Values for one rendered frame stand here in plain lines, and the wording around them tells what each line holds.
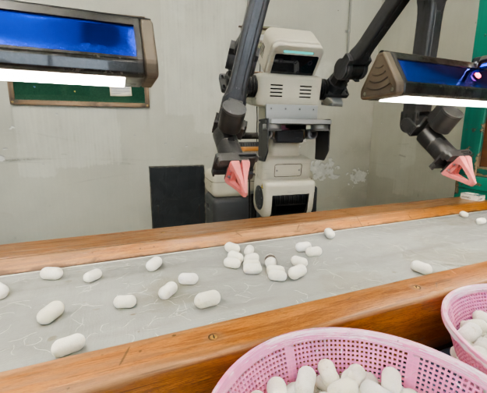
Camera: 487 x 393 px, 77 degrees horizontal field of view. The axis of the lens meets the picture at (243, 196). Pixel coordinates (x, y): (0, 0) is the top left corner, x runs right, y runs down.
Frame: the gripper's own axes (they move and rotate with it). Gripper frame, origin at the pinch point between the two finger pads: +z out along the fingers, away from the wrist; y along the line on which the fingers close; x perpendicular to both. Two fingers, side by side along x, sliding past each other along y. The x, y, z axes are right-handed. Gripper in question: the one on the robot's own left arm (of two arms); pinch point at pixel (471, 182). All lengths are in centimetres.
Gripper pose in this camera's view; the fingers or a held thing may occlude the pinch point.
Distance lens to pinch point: 100.5
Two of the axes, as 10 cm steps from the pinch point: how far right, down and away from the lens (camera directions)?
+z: 2.8, 7.7, -5.7
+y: 9.3, -0.7, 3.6
